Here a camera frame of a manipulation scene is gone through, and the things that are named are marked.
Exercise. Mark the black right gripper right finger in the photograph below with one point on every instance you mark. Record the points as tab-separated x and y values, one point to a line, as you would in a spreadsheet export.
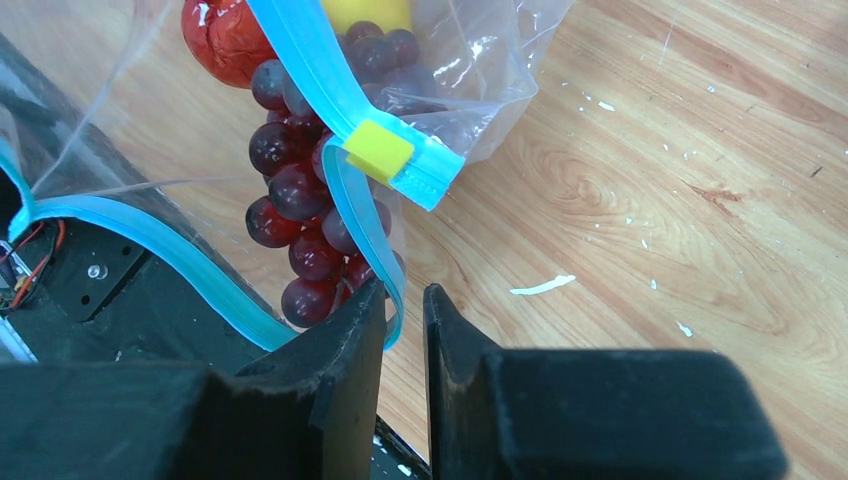
501	413

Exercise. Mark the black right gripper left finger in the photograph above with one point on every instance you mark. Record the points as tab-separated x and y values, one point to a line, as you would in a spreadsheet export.
304	411

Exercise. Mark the purple grape bunch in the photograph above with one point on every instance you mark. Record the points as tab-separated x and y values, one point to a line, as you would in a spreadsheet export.
298	213

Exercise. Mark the clear zip top bag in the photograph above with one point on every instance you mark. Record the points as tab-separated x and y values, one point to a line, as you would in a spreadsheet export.
107	116

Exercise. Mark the red orange wax apple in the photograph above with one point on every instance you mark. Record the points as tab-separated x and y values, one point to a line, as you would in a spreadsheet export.
226	39

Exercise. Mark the yellow lemon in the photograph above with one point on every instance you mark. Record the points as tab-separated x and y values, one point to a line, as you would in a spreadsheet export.
387	14

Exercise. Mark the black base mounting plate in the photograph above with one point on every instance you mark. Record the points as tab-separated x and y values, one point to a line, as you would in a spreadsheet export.
107	298

